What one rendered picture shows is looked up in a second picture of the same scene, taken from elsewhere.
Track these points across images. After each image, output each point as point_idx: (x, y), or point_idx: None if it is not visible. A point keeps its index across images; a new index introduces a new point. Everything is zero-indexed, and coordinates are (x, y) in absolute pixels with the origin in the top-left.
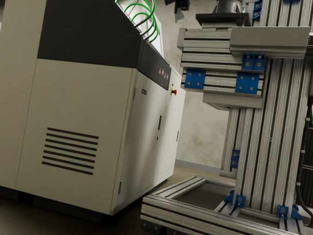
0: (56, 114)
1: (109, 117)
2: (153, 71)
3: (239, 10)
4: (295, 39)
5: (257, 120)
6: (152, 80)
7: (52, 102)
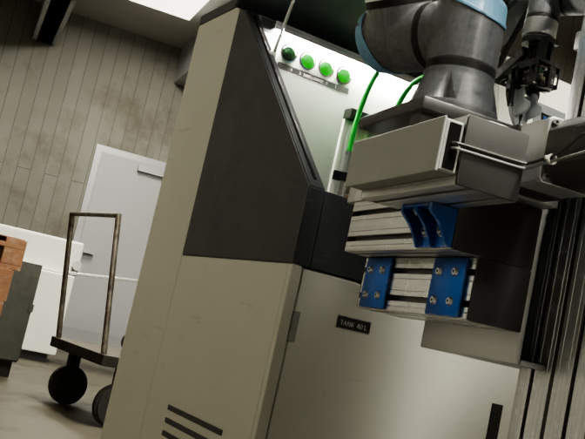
0: (182, 375)
1: (242, 384)
2: None
3: (453, 89)
4: (422, 155)
5: (535, 405)
6: None
7: (183, 348)
